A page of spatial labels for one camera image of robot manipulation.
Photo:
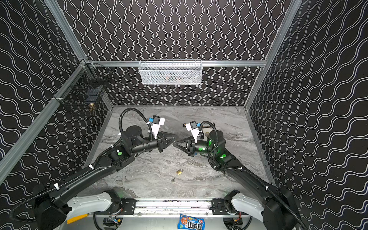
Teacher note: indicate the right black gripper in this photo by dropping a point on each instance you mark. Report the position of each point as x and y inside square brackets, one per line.
[191, 147]

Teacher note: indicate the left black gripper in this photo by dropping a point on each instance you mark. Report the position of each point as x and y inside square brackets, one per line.
[160, 143]

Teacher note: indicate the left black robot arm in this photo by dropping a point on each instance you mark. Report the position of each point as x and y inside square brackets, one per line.
[48, 207]

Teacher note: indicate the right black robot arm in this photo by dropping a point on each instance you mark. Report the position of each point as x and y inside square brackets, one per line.
[274, 207]

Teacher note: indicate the brass padlock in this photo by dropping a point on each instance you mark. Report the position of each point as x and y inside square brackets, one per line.
[179, 172]

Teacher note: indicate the white mesh basket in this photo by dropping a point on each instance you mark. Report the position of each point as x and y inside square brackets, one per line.
[171, 71]

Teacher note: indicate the m&m candy bag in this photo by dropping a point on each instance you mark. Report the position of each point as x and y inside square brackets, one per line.
[190, 223]

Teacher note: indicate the brass item in basket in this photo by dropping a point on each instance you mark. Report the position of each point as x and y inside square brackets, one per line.
[92, 107]

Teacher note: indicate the yellow block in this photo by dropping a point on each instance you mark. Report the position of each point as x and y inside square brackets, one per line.
[77, 218]

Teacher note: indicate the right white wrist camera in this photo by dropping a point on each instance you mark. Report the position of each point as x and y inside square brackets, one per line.
[193, 127]

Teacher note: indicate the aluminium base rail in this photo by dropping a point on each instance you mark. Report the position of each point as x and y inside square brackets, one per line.
[196, 207]

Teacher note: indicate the black wire basket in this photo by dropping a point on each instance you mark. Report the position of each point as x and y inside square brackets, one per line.
[89, 87]

